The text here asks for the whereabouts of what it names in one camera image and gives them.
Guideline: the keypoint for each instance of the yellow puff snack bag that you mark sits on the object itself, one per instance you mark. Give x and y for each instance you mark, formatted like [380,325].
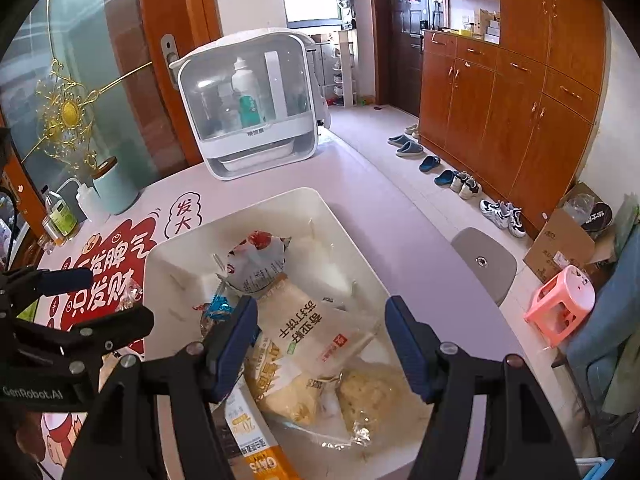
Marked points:
[377,405]

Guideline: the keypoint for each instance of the toast bread packet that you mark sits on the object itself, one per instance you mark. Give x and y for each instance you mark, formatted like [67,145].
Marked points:
[279,386]

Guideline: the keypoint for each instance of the wooden cabinet wall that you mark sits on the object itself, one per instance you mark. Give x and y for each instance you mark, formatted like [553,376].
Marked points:
[518,114]

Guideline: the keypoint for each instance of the white plastic storage bin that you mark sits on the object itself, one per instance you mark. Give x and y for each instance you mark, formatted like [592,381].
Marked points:
[183,274]

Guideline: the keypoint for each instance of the teal canister brown lid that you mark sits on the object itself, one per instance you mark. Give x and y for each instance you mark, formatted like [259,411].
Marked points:
[114,186]

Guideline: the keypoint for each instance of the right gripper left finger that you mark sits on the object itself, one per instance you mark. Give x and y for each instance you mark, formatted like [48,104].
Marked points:
[152,418]

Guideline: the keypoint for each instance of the red white candy packet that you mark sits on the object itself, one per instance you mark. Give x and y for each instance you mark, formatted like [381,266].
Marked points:
[254,263]

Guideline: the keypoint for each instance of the clear bottle green label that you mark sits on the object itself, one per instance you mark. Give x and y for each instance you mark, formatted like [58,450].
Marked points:
[59,212]

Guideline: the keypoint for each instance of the blue snack packet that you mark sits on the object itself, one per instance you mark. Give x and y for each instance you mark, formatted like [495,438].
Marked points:
[218,310]

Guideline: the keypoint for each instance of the cardboard box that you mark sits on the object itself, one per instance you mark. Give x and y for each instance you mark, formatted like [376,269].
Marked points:
[562,241]

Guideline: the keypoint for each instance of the small orange-bottom jar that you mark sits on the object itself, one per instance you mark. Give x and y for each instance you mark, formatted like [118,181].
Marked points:
[52,231]

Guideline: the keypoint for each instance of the mixed nuts packet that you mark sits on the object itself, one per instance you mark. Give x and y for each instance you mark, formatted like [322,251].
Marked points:
[131,295]

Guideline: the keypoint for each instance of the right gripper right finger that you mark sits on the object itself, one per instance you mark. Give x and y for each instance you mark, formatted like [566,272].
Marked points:
[522,438]

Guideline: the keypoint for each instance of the grey round stool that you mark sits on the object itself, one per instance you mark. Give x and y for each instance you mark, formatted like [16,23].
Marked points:
[493,265]

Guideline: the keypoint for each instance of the white countertop sterilizer cabinet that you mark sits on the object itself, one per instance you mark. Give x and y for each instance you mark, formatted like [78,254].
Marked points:
[253,100]

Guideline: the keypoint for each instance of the white soda cracker packet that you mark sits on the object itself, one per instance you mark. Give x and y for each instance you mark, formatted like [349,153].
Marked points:
[319,337]

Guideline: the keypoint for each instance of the pink plastic stool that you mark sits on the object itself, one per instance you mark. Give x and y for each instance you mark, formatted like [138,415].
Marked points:
[561,305]

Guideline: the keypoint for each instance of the orange oats bar packet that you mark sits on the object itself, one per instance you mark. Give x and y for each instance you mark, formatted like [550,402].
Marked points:
[255,439]

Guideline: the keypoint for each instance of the white squeeze bottle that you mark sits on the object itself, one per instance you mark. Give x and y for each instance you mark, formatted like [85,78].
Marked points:
[88,201]

